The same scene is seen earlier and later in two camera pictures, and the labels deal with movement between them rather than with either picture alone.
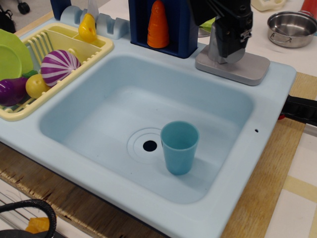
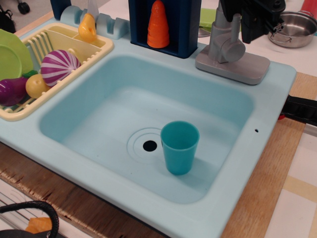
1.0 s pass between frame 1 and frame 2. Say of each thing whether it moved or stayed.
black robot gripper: moved
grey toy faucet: stayed
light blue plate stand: stayed
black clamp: stayed
